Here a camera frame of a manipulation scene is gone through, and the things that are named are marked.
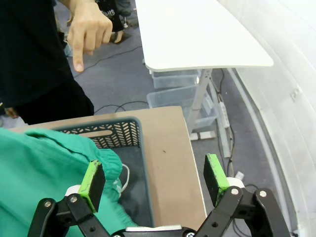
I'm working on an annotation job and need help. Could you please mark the white side table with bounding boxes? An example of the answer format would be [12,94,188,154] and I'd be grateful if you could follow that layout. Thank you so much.
[134,0,274,158]

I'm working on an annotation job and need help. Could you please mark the person in black t-shirt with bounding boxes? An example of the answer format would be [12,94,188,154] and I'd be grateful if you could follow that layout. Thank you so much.
[0,0,95,125]

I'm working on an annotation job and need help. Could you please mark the small clear storage bin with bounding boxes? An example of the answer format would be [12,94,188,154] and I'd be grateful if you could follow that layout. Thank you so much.
[151,70,202,89]

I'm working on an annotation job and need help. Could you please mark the green garment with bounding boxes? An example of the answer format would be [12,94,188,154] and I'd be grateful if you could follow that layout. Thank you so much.
[0,127,139,237]

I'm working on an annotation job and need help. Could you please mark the person's left hand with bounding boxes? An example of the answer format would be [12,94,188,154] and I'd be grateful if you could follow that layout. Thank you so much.
[67,0,114,73]

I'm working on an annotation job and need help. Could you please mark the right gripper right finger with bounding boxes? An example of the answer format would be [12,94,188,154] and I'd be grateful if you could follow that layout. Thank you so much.
[195,153,291,237]

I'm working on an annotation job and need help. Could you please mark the gray woven plastic basket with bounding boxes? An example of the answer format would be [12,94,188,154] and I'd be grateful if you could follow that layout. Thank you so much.
[53,116,155,228]

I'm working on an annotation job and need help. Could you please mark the white power strip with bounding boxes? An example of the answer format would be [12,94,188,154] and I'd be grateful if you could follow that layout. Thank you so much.
[218,102,230,128]

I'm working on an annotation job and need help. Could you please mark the large clear storage bin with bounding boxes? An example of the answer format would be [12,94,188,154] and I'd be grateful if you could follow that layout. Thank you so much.
[147,85,218,129]

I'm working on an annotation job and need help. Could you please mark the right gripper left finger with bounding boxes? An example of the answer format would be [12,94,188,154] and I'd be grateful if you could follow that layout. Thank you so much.
[27,159,112,237]

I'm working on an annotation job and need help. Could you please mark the black power strip cable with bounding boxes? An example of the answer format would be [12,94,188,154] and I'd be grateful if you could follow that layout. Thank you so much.
[217,69,235,173]

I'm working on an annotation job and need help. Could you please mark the black floor cable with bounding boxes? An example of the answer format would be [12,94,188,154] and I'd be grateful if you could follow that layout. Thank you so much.
[74,45,144,77]
[95,100,149,114]

